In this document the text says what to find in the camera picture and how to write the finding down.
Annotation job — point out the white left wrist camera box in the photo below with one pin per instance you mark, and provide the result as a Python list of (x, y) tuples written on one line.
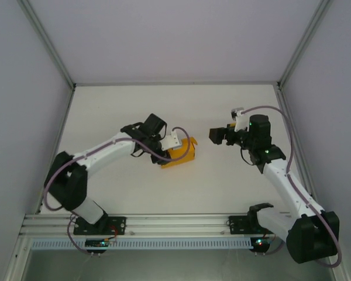
[(172, 140)]

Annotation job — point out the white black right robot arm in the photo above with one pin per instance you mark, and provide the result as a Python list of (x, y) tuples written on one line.
[(280, 180)]

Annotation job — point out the small green circuit board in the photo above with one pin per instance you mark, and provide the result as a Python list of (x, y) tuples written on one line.
[(260, 242), (96, 243)]

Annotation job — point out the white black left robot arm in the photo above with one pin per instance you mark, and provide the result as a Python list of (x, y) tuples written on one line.
[(108, 154)]

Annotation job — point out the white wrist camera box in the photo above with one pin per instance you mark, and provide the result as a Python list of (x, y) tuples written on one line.
[(240, 121), (172, 140)]

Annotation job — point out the aluminium front mounting rail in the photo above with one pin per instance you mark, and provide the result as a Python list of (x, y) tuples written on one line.
[(178, 225)]

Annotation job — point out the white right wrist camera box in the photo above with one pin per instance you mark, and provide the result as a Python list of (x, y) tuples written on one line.
[(240, 121)]

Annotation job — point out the aluminium frame lower leg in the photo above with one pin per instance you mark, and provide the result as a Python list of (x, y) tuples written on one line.
[(336, 270), (17, 260)]

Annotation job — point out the aluminium frame back rail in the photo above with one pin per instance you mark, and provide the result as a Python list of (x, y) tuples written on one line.
[(175, 84)]

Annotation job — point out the aluminium frame corner post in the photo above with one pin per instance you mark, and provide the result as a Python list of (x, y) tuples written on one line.
[(46, 38), (306, 38)]

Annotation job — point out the yellow paper box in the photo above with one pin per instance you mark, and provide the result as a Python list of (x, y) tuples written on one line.
[(182, 156)]

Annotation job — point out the aluminium frame side rail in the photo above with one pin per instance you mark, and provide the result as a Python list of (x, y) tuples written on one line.
[(304, 175)]

